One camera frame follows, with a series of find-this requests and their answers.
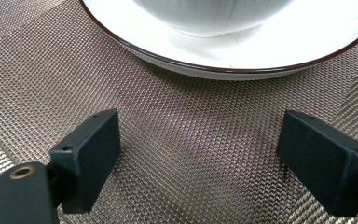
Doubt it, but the white plate with dark rim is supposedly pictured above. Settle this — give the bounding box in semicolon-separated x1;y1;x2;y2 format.
78;0;358;82

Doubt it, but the brown woven placemat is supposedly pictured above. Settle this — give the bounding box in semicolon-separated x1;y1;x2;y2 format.
0;0;358;224

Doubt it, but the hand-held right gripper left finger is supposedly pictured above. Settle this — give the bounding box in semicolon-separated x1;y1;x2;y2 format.
48;107;121;215

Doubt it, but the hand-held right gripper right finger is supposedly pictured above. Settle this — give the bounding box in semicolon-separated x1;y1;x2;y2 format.
275;109;358;218

